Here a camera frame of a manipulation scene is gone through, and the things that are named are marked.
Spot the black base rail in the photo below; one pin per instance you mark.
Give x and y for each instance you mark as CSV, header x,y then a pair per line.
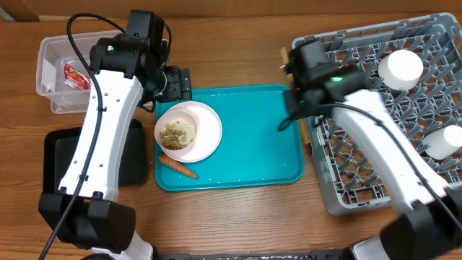
x,y
313,255

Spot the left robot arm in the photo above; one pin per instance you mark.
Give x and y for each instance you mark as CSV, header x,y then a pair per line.
x,y
126,72

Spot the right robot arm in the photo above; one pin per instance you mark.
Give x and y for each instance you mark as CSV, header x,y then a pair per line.
x,y
429,211

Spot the white cup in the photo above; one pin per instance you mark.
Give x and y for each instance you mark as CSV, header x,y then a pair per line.
x,y
401,70

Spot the red snack wrapper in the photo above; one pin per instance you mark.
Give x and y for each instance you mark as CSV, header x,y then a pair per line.
x,y
76,79

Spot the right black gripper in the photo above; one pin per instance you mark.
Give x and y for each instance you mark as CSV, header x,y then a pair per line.
x,y
291,104

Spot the pale green bowl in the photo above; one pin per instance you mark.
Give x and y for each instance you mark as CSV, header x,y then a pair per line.
x,y
443,142

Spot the teal serving tray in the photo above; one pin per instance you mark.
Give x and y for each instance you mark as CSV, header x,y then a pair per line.
x,y
252,151

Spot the clear plastic bin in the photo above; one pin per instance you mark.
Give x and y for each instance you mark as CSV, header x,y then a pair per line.
x,y
56,52

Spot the black plastic tray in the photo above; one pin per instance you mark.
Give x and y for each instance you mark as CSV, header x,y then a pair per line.
x,y
60,145

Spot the orange carrot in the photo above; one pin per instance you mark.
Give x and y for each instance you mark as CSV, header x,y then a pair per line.
x,y
177,166

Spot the pink plate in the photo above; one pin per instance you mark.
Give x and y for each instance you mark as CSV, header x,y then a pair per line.
x,y
203,119

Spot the grey dishwasher rack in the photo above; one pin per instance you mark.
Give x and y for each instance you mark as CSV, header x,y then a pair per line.
x,y
347,181

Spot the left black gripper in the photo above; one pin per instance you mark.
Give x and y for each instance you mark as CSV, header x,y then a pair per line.
x,y
180,85

